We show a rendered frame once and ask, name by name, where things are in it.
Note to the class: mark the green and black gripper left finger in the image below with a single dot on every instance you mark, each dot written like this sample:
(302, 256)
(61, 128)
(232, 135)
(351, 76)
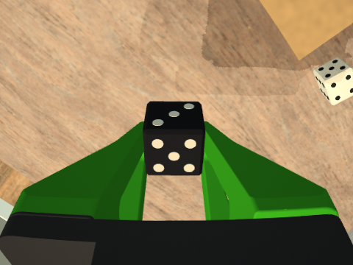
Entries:
(96, 184)

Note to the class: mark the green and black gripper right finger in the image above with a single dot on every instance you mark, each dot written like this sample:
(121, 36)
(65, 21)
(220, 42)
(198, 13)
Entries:
(256, 187)

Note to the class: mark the black dice with cream pips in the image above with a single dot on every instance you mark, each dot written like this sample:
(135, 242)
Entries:
(173, 138)

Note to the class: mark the cream die with black pips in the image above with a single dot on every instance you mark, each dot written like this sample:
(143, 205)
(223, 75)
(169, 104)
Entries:
(335, 80)

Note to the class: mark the tan flat mat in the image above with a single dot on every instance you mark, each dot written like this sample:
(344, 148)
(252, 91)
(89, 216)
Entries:
(307, 24)

